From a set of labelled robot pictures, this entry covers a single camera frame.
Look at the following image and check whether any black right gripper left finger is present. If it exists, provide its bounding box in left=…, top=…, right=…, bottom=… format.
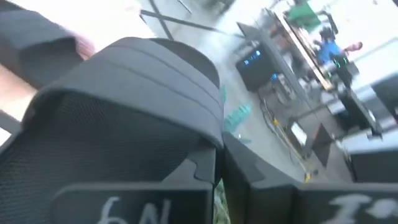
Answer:
left=52, top=146, right=218, bottom=224

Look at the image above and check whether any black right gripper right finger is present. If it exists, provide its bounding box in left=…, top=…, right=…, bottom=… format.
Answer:
left=221, top=132, right=398, bottom=224

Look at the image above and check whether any black rubber slide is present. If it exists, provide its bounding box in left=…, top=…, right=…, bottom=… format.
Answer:
left=0, top=36, right=224, bottom=224
left=0, top=9, right=85, bottom=90

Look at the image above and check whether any pink rubber slide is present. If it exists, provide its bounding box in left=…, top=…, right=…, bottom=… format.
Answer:
left=74, top=35, right=96, bottom=60

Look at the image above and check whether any person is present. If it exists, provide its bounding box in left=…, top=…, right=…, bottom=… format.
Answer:
left=313, top=39, right=363, bottom=66

